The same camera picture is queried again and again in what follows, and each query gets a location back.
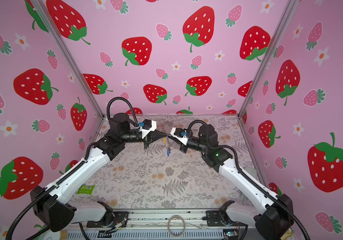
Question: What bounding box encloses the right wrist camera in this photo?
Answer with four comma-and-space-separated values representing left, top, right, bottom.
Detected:
168, 128, 189, 146

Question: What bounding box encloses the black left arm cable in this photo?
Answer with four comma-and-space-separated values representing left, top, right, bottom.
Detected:
106, 96, 139, 127

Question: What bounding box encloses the green snack packet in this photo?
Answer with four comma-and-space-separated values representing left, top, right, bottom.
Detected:
77, 185, 95, 195

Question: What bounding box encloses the aluminium corner post right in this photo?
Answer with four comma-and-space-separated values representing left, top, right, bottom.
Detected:
238, 0, 300, 118

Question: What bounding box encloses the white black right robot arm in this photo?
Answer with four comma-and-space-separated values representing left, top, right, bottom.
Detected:
169, 121, 296, 240

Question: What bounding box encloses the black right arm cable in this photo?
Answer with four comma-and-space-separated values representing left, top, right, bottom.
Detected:
186, 119, 303, 240

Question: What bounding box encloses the white plastic case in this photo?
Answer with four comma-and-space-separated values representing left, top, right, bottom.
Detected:
244, 167, 259, 181

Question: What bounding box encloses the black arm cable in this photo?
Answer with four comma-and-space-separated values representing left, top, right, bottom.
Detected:
106, 96, 139, 127
186, 119, 303, 240

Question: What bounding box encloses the coiled beige cable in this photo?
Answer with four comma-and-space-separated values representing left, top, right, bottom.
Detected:
167, 214, 187, 238

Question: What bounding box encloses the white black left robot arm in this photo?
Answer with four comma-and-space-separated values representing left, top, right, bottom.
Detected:
30, 113, 167, 232

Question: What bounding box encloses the aluminium corner post left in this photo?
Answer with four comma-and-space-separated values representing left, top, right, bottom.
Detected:
31, 0, 104, 119

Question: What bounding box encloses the metal keyring with yellow tag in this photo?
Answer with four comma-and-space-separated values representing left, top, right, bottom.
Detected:
163, 134, 171, 153

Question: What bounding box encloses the aluminium corner post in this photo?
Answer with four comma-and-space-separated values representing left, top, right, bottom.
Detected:
31, 0, 104, 119
238, 0, 300, 118

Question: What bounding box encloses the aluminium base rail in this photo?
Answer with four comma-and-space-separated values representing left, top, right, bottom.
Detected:
66, 208, 263, 240

